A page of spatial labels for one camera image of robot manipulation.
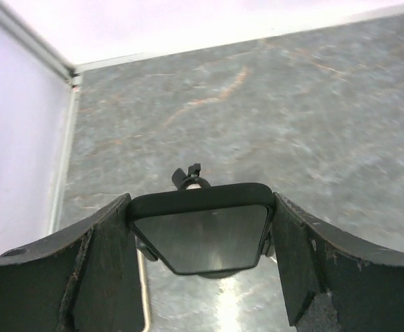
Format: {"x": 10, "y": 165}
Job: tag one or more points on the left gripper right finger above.
{"x": 330, "y": 276}

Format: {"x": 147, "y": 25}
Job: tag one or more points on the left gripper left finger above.
{"x": 82, "y": 278}

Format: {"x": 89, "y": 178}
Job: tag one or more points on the black phone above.
{"x": 218, "y": 229}

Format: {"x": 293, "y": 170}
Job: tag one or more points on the round base phone stand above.
{"x": 190, "y": 179}

